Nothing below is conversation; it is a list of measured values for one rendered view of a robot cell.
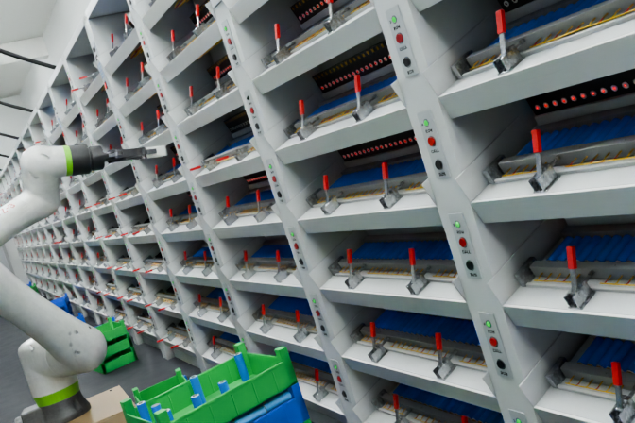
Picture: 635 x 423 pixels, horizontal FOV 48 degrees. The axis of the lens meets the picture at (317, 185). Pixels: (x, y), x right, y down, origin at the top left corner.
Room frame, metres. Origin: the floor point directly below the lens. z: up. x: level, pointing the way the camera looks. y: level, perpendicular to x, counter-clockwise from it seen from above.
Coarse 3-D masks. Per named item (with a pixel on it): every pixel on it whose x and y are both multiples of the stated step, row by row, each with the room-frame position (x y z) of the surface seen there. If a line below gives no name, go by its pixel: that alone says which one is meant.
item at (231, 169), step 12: (240, 132) 2.43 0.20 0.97; (216, 144) 2.50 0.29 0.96; (228, 144) 2.52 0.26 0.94; (252, 144) 1.91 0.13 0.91; (204, 156) 2.48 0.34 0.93; (252, 156) 1.99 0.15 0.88; (204, 168) 2.47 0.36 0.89; (216, 168) 2.26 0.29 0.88; (228, 168) 2.16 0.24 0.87; (240, 168) 2.08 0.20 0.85; (252, 168) 2.01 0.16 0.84; (264, 168) 1.95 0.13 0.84; (204, 180) 2.40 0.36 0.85; (216, 180) 2.30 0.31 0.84
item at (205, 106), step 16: (224, 64) 2.37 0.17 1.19; (224, 80) 2.43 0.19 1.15; (192, 96) 2.32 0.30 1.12; (208, 96) 2.31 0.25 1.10; (224, 96) 2.02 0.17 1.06; (240, 96) 1.94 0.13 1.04; (176, 112) 2.46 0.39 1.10; (192, 112) 2.31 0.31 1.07; (208, 112) 2.18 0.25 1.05; (224, 112) 2.09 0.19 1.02; (192, 128) 2.37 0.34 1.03
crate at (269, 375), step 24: (264, 360) 1.53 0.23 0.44; (288, 360) 1.45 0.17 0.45; (216, 384) 1.56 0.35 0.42; (240, 384) 1.37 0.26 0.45; (264, 384) 1.40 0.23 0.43; (288, 384) 1.43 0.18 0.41; (168, 408) 1.49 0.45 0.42; (192, 408) 1.49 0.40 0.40; (216, 408) 1.34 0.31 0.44; (240, 408) 1.37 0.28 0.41
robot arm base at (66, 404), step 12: (72, 396) 1.99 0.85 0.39; (36, 408) 1.98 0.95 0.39; (48, 408) 1.96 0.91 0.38; (60, 408) 1.97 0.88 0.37; (72, 408) 1.98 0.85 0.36; (84, 408) 2.00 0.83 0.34; (24, 420) 1.96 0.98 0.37; (36, 420) 1.97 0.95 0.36; (48, 420) 1.96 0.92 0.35; (60, 420) 1.95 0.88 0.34
